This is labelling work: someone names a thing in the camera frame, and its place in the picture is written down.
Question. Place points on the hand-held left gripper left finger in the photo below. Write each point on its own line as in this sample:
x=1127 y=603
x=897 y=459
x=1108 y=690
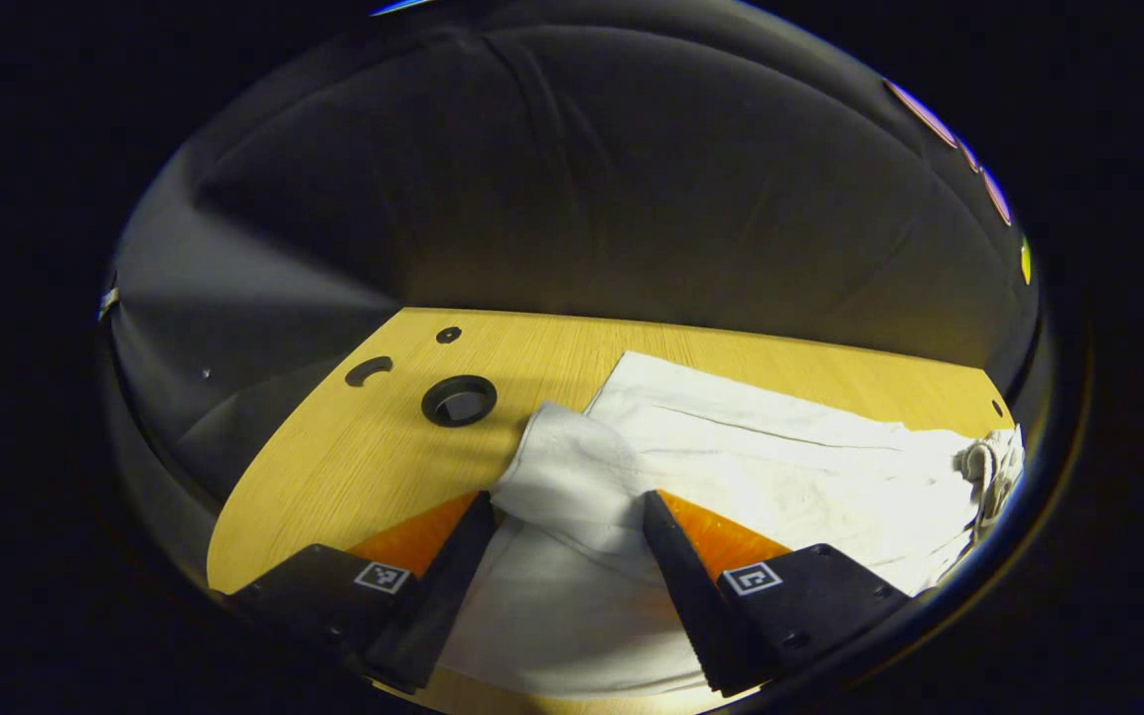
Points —
x=438 y=596

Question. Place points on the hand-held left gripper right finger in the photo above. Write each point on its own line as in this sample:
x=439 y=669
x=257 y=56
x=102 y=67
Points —
x=691 y=596

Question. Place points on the white jeans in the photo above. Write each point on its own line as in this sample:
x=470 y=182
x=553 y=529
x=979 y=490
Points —
x=731 y=447

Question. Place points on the black backdrop cloth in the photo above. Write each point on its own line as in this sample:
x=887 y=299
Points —
x=582 y=199

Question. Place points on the silver cloth clip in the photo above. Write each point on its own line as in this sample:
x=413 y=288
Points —
x=107 y=303

